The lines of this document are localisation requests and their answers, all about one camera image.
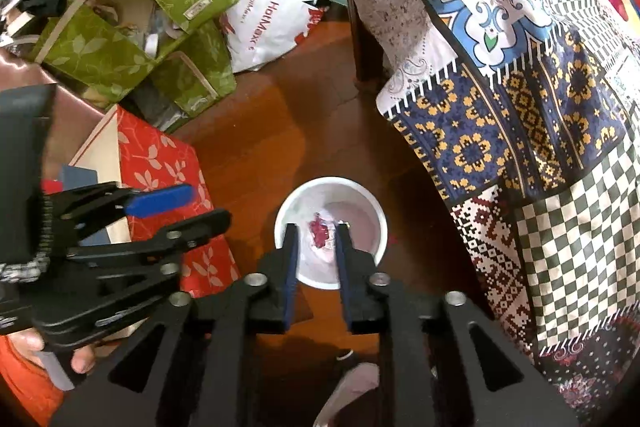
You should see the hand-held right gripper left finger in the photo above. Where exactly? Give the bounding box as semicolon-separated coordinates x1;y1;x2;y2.
50;224;301;427

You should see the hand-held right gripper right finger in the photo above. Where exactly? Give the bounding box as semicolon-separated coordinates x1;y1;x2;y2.
334;222;581;427

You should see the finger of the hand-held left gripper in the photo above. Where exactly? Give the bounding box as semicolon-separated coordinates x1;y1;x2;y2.
42;182;197;238
32;208;234;352

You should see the red wrapper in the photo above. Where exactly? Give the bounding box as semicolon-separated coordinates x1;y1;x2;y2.
309;216;337;249

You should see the white round waste bin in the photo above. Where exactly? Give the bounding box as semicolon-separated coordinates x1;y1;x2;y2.
274;177;389;291

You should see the person's left forearm orange sleeve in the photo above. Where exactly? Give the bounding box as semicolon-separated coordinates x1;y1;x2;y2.
0;336;68;427

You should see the person's left hand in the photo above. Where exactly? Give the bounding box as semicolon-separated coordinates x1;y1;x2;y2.
14;328;98;376

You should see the red leaf-print box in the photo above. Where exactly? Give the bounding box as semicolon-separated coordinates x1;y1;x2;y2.
70;104;242;299

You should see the pink satin cloth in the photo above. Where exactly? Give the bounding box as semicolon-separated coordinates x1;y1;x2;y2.
0;49;107;188

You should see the pink slipper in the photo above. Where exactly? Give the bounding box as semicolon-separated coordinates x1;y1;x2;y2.
314;361;384;427

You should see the white plastic bag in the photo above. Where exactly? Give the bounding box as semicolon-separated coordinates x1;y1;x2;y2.
222;0;322;74

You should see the patchwork printed blanket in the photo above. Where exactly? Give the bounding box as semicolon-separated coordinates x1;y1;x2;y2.
295;0;640;427

